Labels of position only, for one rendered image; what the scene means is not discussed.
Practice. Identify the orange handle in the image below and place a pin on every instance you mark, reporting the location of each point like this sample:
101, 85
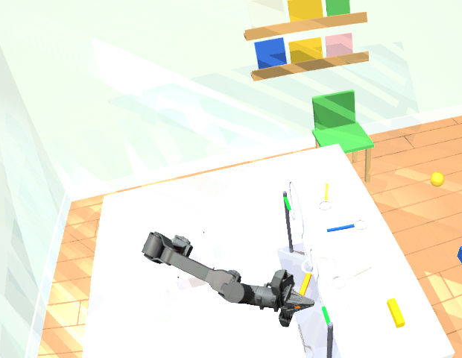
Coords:
308, 277

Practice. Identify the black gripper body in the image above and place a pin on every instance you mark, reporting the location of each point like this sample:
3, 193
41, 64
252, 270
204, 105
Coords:
273, 296

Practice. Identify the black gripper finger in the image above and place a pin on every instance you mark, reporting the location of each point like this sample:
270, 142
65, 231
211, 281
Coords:
291, 310
294, 299

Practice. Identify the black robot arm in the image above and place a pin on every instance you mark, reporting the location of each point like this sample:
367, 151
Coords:
158, 248

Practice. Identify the blue handle with thin white loop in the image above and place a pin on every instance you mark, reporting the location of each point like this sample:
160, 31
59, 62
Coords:
347, 226

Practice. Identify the yellow rectangular block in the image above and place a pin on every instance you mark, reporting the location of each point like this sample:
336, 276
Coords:
395, 313

